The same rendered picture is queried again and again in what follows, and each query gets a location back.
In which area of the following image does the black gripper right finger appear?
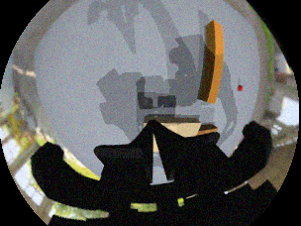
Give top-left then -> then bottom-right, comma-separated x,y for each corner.
153,120 -> 221,180

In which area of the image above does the small red cube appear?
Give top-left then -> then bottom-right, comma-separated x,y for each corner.
237,85 -> 243,92

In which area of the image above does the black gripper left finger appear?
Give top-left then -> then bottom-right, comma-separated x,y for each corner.
94,120 -> 154,183

